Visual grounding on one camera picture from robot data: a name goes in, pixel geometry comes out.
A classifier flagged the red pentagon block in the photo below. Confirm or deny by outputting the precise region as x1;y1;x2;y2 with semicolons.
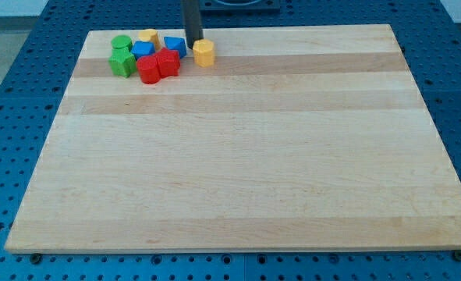
154;48;181;78

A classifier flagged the red cylinder block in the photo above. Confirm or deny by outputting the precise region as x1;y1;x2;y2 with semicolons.
137;55;161;84

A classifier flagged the blue triangle block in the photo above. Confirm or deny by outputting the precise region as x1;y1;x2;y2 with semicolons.
164;37;186;59

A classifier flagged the blue cube block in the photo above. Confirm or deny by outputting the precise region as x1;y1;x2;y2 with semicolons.
131;41;155;59

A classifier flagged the green cylinder block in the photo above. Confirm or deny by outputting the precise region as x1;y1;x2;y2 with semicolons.
111;34;133;51

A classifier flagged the green star block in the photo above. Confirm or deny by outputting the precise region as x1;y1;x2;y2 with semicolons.
108;48;137;77

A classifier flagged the yellow hexagon block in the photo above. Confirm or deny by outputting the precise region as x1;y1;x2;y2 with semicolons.
192;39;215;67

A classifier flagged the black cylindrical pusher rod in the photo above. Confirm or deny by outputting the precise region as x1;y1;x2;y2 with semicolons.
181;0;204;49

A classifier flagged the wooden board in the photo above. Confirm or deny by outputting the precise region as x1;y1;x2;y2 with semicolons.
5;24;461;254

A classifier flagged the yellow heart block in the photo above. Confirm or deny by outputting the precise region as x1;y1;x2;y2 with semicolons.
138;29;161;51

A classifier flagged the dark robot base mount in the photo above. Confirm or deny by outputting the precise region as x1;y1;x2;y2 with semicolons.
199;0;281;12

